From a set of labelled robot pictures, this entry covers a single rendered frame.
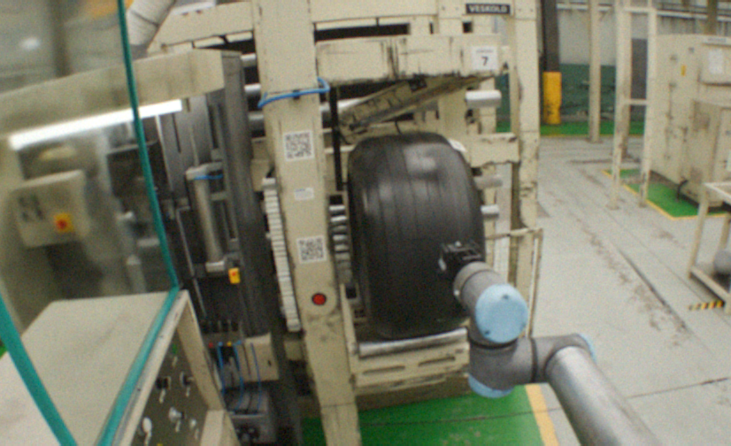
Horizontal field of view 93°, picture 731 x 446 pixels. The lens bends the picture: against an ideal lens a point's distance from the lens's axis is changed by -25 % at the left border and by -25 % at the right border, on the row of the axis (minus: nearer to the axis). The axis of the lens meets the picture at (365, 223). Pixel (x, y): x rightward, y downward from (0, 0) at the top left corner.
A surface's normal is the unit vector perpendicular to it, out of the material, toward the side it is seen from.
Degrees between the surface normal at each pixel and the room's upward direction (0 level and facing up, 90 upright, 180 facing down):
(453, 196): 51
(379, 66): 90
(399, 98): 90
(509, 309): 78
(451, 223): 64
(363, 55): 90
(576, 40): 90
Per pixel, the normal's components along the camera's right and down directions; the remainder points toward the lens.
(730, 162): -0.06, 0.37
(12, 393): -0.08, -0.93
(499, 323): 0.11, 0.15
